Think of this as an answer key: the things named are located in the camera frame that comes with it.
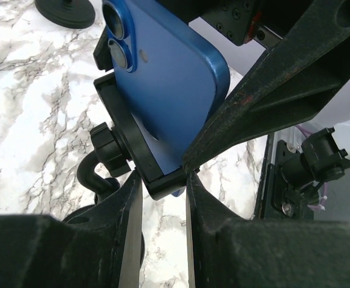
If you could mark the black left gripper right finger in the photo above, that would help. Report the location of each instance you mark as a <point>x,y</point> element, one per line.
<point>225,250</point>

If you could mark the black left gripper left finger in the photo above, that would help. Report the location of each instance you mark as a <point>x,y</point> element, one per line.
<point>98,248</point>

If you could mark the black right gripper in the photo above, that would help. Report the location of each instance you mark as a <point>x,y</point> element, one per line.
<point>305,66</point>

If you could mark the black round base clamp stand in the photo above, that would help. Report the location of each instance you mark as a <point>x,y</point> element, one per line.
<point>119,151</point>

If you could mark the blue phone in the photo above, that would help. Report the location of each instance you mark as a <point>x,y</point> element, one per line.
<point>171,79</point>

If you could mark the black clamp stand far right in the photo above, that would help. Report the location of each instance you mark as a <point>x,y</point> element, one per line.
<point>75,14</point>

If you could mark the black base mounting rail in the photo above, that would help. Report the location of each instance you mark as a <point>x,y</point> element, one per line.
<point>309,183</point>

